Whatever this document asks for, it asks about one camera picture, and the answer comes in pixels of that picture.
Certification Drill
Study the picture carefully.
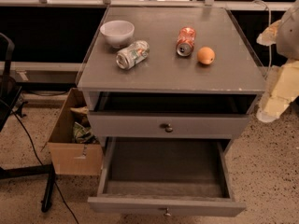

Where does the grey drawer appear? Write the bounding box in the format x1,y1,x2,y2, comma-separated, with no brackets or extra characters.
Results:
88,112,249,139
88,137,246,217

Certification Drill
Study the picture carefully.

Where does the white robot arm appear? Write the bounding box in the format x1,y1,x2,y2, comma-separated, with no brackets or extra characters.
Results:
256,0,299,123

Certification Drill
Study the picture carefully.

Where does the grey drawer cabinet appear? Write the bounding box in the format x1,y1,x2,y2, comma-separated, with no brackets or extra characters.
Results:
76,6,267,142

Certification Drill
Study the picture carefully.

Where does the grey top drawer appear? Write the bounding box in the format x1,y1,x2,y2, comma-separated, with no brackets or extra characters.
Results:
88,112,249,139

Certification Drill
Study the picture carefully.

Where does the orange fruit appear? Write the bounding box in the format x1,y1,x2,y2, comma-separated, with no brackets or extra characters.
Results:
197,47,215,65

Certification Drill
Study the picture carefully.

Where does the orange soda can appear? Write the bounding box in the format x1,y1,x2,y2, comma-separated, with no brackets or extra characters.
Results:
176,27,196,57

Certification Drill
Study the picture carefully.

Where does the crushed green white can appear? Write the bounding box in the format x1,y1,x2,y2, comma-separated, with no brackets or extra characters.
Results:
116,40,150,70

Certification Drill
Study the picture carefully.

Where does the white ceramic bowl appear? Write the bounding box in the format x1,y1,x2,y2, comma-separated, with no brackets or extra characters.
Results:
100,21,135,49

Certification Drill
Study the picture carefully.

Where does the crumpled brown bag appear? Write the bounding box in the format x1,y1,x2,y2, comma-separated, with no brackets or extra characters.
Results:
70,106,89,126

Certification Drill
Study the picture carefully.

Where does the green snack bag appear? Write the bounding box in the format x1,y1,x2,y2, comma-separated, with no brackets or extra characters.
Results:
72,122,95,144

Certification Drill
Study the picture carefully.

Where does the cardboard box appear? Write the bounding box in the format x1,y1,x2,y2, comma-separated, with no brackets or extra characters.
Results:
47,89,103,175

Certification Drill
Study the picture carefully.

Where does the white cable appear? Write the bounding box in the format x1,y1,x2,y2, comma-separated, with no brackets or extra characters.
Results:
251,0,273,79

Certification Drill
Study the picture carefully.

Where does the black cable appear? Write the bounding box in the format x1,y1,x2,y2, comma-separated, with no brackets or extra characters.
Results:
0,98,80,224

